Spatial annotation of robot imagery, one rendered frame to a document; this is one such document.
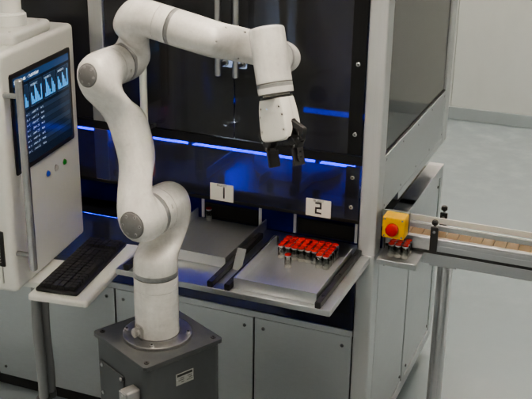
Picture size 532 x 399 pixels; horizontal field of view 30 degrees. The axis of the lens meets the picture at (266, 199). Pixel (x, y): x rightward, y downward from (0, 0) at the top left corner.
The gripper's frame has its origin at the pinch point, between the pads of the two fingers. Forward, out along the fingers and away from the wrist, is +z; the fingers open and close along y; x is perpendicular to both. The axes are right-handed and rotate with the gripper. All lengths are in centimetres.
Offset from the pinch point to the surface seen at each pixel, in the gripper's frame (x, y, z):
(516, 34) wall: 458, -285, -47
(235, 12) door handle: 38, -62, -44
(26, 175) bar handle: -23, -94, -5
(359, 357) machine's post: 71, -66, 72
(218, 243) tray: 37, -88, 27
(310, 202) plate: 58, -64, 17
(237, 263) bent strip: 30, -69, 32
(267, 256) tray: 43, -71, 32
